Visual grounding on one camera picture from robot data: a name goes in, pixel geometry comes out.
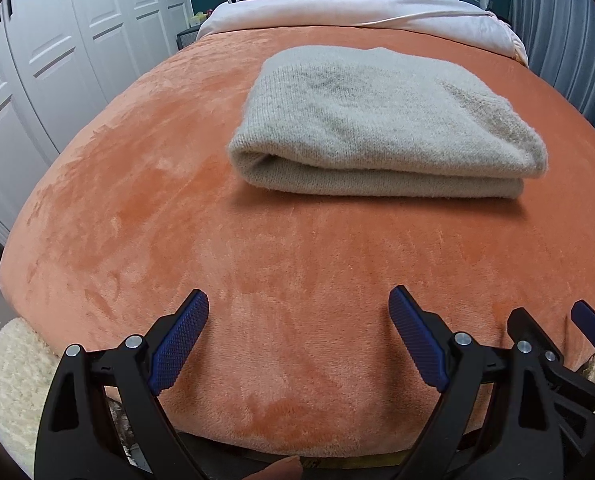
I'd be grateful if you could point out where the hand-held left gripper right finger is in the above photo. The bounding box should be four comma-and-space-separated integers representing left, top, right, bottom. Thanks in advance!
387, 285, 561, 480

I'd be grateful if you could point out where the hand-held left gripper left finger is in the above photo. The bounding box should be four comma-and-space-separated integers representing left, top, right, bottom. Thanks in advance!
35, 289, 211, 480

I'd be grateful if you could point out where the beige knit cardigan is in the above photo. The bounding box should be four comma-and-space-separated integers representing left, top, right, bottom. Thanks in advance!
228, 45, 549, 200

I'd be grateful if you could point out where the person's left hand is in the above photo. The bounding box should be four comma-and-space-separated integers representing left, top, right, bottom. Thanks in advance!
265, 456, 304, 480

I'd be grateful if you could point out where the orange plush blanket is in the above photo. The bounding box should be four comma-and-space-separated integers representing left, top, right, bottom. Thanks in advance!
0, 22, 595, 453

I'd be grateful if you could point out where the cream fluffy rug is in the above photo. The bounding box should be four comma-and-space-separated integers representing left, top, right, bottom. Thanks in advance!
0, 317, 58, 466

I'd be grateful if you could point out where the grey curtain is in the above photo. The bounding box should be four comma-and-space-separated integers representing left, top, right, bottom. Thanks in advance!
510, 0, 595, 153

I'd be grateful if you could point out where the grey nightstand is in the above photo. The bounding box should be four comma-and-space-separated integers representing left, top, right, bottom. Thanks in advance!
176, 27, 202, 52

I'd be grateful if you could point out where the white quilt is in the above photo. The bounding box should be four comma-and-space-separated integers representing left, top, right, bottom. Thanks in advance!
196, 0, 529, 67

